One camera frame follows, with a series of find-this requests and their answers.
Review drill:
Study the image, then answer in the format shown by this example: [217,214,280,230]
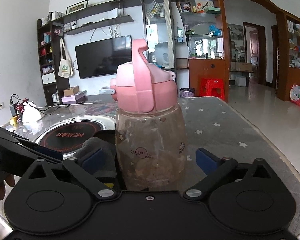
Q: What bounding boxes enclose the grey yellow cleaning cloth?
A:
[74,129,127,192]

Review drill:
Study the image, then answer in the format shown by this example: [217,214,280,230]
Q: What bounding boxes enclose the pink lidded water bottle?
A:
[100,39,187,190]

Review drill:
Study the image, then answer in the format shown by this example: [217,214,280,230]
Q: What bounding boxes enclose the built-in induction cooktop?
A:
[34,115,115,159]

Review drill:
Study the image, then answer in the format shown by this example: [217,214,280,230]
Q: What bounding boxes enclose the grey star tablecloth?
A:
[4,96,300,239]

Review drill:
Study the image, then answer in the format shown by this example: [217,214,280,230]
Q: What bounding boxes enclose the brown cardboard box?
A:
[63,86,79,96]

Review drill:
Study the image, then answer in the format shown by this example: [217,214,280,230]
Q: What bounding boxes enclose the red plastic stool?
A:
[199,77,225,100]

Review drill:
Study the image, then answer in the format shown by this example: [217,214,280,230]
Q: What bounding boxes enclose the purple patterned waste bin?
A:
[179,88,195,98]

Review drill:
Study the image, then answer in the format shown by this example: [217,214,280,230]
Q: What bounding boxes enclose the white canvas tote bag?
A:
[58,38,74,78]

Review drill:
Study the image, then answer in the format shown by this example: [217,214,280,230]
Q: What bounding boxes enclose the black flat television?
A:
[75,36,132,79]

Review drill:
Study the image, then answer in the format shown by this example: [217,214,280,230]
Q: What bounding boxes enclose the brown wooden display cabinet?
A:
[176,0,230,101]

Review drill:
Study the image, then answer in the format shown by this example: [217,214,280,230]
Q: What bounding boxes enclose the framed picture on shelf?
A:
[66,0,89,15]

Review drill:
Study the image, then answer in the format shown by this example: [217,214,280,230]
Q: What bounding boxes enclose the black power adapter with cables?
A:
[10,94,29,121]

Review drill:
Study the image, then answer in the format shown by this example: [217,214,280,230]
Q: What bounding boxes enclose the black wall shelf unit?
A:
[38,0,177,106]

